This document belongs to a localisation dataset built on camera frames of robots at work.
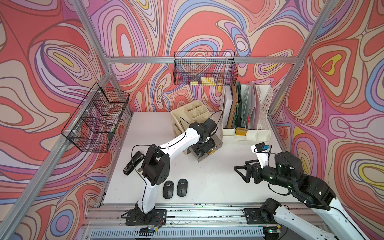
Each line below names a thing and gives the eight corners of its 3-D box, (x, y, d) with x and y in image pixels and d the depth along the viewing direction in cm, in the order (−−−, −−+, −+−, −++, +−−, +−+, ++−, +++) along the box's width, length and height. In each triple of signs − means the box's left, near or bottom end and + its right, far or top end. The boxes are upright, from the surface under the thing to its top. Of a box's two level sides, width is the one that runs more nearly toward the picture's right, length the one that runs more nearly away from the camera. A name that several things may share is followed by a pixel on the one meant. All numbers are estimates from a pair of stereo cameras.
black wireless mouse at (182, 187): (176, 196, 82) (176, 195, 80) (177, 180, 88) (177, 178, 86) (188, 196, 82) (187, 195, 80) (188, 180, 88) (188, 178, 86)
